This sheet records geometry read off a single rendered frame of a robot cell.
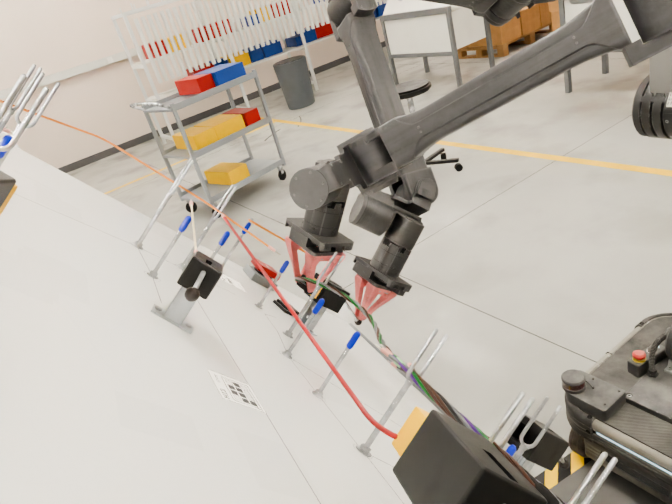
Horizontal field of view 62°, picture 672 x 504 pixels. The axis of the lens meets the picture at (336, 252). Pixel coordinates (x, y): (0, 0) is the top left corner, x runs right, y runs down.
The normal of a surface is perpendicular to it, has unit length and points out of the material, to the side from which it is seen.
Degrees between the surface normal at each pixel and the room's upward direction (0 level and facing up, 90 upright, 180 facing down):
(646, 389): 0
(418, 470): 39
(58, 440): 54
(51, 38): 90
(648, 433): 0
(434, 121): 77
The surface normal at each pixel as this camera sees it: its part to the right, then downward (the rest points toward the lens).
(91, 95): 0.55, 0.25
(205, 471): 0.55, -0.84
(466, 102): -0.45, 0.30
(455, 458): -0.80, -0.51
